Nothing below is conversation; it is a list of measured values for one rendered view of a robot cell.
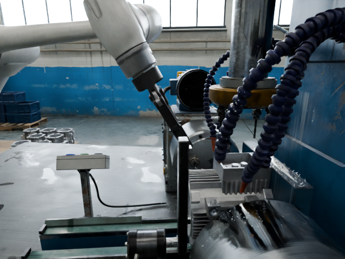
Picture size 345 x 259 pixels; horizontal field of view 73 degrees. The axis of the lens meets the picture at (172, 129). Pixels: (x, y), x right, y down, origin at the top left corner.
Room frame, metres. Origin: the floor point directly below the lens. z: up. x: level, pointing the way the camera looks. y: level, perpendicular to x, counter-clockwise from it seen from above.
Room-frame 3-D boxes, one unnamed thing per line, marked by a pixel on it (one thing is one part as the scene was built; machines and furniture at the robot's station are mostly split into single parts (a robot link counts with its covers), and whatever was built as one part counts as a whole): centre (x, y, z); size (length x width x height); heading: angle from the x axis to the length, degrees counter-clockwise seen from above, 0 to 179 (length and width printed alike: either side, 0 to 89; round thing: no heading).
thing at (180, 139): (0.42, -0.02, 1.12); 0.04 x 0.03 x 0.26; 94
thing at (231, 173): (0.57, -0.18, 1.11); 0.12 x 0.11 x 0.07; 94
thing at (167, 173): (1.16, -0.10, 0.99); 0.35 x 0.31 x 0.37; 4
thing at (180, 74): (1.20, -0.06, 1.16); 0.33 x 0.26 x 0.42; 4
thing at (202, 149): (0.92, -0.12, 1.04); 0.37 x 0.25 x 0.25; 4
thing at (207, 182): (0.56, -0.14, 1.01); 0.20 x 0.19 x 0.19; 94
